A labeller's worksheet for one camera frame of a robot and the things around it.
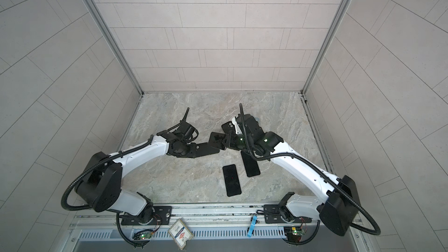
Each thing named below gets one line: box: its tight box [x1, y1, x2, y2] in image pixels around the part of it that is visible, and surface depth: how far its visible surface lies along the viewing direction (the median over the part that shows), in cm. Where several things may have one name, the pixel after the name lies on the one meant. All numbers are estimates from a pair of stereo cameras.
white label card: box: [168, 218, 194, 251], surface depth 67 cm
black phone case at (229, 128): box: [221, 121, 237, 135], surface depth 102 cm
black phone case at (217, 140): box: [208, 131, 227, 150], surface depth 91 cm
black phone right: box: [240, 150, 261, 178], surface depth 86 cm
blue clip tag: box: [247, 215, 258, 238], surface depth 68 cm
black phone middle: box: [222, 163, 242, 197], surface depth 82 cm
